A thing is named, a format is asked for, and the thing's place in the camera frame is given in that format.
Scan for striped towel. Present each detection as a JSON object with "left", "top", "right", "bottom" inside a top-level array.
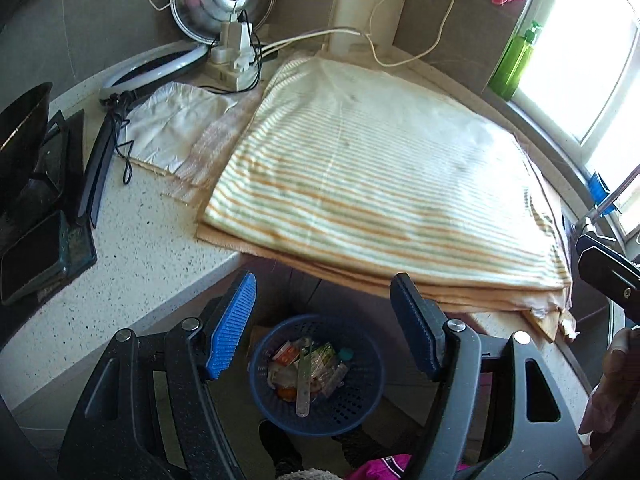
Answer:
[{"left": 202, "top": 56, "right": 573, "bottom": 291}]

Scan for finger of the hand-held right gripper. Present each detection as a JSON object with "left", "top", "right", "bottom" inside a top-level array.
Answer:
[{"left": 575, "top": 232, "right": 640, "bottom": 328}]

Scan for clear plastic wrapper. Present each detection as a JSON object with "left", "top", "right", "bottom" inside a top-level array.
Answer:
[{"left": 267, "top": 360, "right": 301, "bottom": 391}]

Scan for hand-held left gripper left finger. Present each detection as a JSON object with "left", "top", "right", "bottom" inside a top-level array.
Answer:
[{"left": 56, "top": 270, "right": 258, "bottom": 480}]

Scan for green soap bottle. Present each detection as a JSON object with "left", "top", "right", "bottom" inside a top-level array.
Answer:
[{"left": 489, "top": 21, "right": 543, "bottom": 101}]

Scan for steel faucet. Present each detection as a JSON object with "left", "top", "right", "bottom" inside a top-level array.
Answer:
[{"left": 565, "top": 167, "right": 640, "bottom": 241}]

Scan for person's right hand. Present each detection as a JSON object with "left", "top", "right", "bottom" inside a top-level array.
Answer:
[{"left": 579, "top": 327, "right": 640, "bottom": 453}]

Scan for blue plastic holder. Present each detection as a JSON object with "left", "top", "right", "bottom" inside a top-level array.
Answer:
[{"left": 587, "top": 172, "right": 613, "bottom": 203}]

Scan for white ring light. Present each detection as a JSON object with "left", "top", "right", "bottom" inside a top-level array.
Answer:
[{"left": 99, "top": 42, "right": 210, "bottom": 106}]

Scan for clear plastic bottle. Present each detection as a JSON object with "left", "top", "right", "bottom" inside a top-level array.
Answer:
[{"left": 320, "top": 347, "right": 356, "bottom": 398}]

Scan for window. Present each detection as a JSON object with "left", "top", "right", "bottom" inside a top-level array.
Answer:
[{"left": 510, "top": 0, "right": 640, "bottom": 241}]

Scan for white charger plug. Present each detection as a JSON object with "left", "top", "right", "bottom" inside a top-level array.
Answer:
[{"left": 220, "top": 20, "right": 251, "bottom": 53}]

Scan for blue plastic basket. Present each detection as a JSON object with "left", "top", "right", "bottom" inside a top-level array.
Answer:
[{"left": 248, "top": 314, "right": 386, "bottom": 437}]

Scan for black cable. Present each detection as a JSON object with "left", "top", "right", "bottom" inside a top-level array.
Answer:
[{"left": 112, "top": 105, "right": 138, "bottom": 186}]

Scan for white power strip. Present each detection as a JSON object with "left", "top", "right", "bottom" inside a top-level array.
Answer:
[{"left": 207, "top": 45, "right": 263, "bottom": 92}]

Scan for white plastic bag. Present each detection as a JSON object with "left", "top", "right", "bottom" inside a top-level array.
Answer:
[{"left": 122, "top": 81, "right": 238, "bottom": 173}]

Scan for person's pink jacket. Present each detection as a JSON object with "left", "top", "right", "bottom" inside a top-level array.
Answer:
[{"left": 345, "top": 452, "right": 471, "bottom": 480}]

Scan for steel pot lid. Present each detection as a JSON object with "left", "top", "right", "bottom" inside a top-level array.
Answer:
[{"left": 170, "top": 0, "right": 276, "bottom": 43}]

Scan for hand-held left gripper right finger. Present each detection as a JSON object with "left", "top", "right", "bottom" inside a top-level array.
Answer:
[{"left": 390, "top": 272, "right": 586, "bottom": 480}]

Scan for clear toothbrush case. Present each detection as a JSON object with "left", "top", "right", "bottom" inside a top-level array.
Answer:
[{"left": 295, "top": 337, "right": 315, "bottom": 418}]

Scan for black glass stove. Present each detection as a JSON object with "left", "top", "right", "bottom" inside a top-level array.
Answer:
[{"left": 0, "top": 110, "right": 98, "bottom": 306}]

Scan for white cutting board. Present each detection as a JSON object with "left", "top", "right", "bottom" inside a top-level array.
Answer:
[{"left": 327, "top": 0, "right": 416, "bottom": 61}]

